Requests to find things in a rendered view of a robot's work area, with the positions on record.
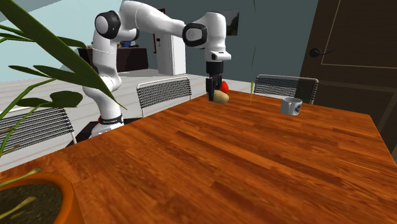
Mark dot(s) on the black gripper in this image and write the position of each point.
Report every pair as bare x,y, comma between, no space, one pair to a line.
214,69

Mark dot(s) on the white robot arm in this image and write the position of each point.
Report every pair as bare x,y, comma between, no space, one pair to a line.
107,68

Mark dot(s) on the tan potato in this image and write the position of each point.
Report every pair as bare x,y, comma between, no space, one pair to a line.
221,96

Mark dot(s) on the red tomato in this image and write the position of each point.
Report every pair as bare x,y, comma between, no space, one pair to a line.
224,87

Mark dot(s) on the metal mesh chair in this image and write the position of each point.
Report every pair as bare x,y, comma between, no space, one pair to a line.
164,91
285,86
34,127

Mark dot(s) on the white refrigerator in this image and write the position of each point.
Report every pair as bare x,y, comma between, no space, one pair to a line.
170,54

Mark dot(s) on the wooden table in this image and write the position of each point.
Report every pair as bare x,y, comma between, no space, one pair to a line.
235,161

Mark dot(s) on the white mug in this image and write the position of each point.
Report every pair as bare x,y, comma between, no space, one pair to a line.
291,106

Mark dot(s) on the dark wooden sideboard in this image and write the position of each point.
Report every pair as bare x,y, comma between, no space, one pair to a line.
130,59

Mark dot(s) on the dark robot stand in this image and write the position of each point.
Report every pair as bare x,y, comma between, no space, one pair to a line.
86,131

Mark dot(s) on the dark brown door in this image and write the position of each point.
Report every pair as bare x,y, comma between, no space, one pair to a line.
356,62

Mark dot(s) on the potted green plant orange pot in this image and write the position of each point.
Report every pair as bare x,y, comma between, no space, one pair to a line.
52,62

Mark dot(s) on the dark wall picture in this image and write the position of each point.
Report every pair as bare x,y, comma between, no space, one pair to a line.
232,22

